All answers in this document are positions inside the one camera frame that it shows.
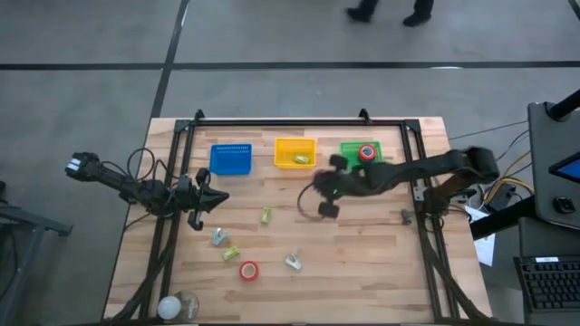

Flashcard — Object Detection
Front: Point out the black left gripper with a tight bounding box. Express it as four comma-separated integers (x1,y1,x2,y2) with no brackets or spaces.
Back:
174,168,230,232

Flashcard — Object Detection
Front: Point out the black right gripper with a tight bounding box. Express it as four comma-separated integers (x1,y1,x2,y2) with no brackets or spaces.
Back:
313,154,366,218

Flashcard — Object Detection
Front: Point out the red tape roll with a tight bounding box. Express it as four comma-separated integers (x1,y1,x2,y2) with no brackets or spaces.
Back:
358,143,377,163
238,260,260,283

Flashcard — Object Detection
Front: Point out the blue plastic basket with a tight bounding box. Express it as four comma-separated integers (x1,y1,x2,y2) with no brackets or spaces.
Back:
208,143,253,177

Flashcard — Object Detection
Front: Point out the green plastic basket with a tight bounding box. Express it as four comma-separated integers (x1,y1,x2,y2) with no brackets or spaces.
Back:
339,140,383,173

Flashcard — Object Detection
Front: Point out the yellow plastic basket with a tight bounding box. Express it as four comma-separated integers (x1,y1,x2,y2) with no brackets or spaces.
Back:
273,137,318,170

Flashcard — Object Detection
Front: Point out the clear glass jar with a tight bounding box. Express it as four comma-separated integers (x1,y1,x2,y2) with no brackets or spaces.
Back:
174,291,200,321

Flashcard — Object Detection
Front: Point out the white round bulb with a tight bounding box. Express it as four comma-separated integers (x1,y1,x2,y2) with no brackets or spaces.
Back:
157,296,182,321

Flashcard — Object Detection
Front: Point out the white paper sheet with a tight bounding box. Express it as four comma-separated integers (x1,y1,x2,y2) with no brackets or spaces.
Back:
464,204,498,267

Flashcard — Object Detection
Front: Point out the person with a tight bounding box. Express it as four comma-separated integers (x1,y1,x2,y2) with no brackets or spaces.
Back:
345,0,435,27

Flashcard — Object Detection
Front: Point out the black cart beam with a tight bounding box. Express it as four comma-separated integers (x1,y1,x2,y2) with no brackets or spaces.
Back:
469,197,538,241

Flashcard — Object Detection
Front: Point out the black power adapter box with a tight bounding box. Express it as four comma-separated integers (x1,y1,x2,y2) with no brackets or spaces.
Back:
491,183,517,212

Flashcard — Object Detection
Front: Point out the dark grey metal stand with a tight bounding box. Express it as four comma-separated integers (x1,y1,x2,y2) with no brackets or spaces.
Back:
0,180,73,326

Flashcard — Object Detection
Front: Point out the grey cart top panel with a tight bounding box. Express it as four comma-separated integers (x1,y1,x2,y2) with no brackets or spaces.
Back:
527,101,580,230

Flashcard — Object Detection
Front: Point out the black round knob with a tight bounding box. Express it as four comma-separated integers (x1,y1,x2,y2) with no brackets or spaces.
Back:
551,196,575,215

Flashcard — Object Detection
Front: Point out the black tablet with blue screen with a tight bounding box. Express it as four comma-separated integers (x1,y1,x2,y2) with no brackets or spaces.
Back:
547,151,580,185

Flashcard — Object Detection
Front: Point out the black keyboard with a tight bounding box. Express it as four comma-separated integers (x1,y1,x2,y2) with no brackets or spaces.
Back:
513,255,580,313

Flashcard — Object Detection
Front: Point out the black pole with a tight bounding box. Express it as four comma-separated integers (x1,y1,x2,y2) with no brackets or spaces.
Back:
546,88,580,121

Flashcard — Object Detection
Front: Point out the black metal table frame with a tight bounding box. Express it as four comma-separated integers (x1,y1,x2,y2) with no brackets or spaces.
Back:
106,108,488,325

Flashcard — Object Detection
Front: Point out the thin black floor cable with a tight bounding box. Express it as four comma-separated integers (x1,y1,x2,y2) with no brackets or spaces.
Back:
448,120,529,141

